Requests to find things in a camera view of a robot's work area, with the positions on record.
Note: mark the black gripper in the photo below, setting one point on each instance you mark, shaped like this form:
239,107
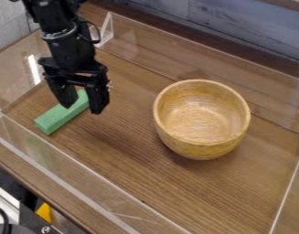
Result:
71,67

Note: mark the green rectangular block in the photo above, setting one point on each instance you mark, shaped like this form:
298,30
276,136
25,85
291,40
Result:
57,116

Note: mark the brown wooden bowl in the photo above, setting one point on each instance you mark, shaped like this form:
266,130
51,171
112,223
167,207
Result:
202,118

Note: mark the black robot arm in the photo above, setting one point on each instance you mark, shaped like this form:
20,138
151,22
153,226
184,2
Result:
57,16

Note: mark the yellow sticker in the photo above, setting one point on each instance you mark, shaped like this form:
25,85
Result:
44,212

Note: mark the clear acrylic corner bracket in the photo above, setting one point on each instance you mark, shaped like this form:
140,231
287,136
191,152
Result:
103,34

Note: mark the clear acrylic tray wall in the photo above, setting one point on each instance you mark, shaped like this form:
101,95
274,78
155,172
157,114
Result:
103,169

